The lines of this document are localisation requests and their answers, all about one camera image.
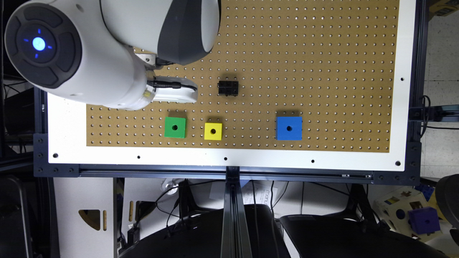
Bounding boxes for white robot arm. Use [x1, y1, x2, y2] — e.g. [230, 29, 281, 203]
[5, 0, 221, 110]

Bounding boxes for wooden shape sorter box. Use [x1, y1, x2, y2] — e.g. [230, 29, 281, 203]
[374, 186, 442, 242]

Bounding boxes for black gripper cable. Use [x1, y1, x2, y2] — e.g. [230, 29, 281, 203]
[147, 80, 198, 92]

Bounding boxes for black aluminium table frame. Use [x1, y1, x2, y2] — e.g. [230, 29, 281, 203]
[34, 1, 427, 257]

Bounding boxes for brown pegboard panel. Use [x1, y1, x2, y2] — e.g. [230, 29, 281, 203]
[86, 0, 400, 153]

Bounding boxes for purple cube block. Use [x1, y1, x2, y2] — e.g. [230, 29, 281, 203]
[408, 206, 440, 234]

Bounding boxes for small black block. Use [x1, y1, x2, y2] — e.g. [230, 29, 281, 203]
[217, 80, 239, 96]

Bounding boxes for yellow cube block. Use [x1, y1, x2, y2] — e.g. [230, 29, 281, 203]
[204, 123, 222, 140]

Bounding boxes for green cube block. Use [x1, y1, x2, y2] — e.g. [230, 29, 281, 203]
[164, 117, 186, 138]

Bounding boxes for white wooden panel cutouts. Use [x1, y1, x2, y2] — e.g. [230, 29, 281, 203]
[54, 178, 117, 258]

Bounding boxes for blue cube block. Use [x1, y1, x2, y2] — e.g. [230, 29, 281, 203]
[275, 117, 303, 140]

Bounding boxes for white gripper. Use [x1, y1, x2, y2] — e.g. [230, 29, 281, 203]
[147, 76, 198, 103]

